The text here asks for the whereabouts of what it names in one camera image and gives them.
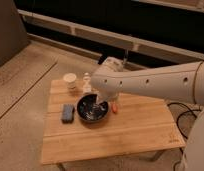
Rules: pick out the blue sponge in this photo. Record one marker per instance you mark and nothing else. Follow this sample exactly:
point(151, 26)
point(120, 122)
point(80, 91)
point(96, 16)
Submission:
point(67, 113)

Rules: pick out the black ceramic bowl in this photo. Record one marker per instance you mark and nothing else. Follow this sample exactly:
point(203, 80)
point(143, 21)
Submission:
point(89, 110)

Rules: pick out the grey cabinet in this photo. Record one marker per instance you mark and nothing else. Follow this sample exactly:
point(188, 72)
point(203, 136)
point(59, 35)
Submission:
point(13, 35)

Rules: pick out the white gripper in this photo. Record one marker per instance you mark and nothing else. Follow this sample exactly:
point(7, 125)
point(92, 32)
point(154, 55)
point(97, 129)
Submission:
point(106, 97)

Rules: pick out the white window rail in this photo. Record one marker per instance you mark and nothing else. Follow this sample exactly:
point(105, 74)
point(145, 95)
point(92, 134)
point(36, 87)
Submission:
point(130, 43)

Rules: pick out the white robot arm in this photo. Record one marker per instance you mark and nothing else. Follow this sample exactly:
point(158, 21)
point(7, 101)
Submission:
point(184, 83)

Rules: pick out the small clear bottle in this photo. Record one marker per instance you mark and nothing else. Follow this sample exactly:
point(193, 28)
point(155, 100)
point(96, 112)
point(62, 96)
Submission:
point(87, 86)

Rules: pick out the white paper cup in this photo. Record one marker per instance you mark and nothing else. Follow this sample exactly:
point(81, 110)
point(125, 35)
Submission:
point(70, 80)

